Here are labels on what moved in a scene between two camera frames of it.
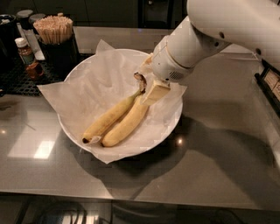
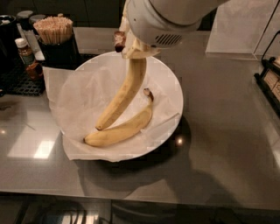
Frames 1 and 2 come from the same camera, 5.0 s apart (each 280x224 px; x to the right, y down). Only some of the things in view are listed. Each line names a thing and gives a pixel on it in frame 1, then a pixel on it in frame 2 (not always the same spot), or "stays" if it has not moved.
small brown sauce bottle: (24, 51) stays
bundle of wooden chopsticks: (54, 29) stays
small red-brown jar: (35, 70) stays
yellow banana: (108, 117) -> (115, 134)
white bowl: (102, 82) stays
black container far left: (9, 42) stays
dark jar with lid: (24, 17) stays
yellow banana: (133, 116) -> (131, 87)
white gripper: (164, 65) -> (151, 27)
